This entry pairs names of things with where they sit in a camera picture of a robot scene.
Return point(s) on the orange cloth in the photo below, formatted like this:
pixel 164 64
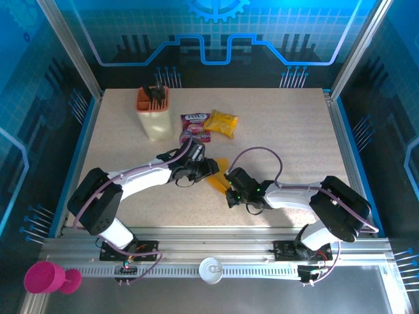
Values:
pixel 217 183

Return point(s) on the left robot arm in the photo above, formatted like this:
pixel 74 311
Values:
pixel 144 178

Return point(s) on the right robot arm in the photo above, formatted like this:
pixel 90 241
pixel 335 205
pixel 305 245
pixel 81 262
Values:
pixel 288 196

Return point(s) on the yellow snack bag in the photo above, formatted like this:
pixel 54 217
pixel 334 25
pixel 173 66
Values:
pixel 222 124

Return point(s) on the purple candy bag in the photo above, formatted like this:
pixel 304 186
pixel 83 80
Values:
pixel 194 126

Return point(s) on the cream cutlery holder orange rim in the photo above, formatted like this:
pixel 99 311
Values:
pixel 157 124

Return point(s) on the silver tin can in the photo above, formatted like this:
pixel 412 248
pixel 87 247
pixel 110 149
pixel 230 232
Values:
pixel 211 269

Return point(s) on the black plastic utensil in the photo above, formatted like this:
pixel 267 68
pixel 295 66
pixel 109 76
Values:
pixel 159 91
pixel 148 91

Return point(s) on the small circuit board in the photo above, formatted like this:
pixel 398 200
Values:
pixel 126 269
pixel 307 273

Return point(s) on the pink plastic goblet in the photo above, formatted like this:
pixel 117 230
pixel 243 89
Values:
pixel 42 278

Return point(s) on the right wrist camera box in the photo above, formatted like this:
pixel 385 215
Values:
pixel 228 180

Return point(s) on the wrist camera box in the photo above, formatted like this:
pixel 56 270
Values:
pixel 198 152
pixel 228 180

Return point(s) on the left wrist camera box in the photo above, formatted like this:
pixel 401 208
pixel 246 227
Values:
pixel 198 152

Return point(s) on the aluminium cross rail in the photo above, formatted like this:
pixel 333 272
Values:
pixel 212 243

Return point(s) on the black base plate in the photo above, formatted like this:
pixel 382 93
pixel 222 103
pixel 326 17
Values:
pixel 281 250
pixel 147 252

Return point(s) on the aluminium side rail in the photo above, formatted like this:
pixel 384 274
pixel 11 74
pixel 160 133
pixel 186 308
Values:
pixel 86 137
pixel 338 131

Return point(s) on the aluminium frame post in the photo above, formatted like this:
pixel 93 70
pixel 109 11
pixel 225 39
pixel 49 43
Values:
pixel 361 42
pixel 69 42

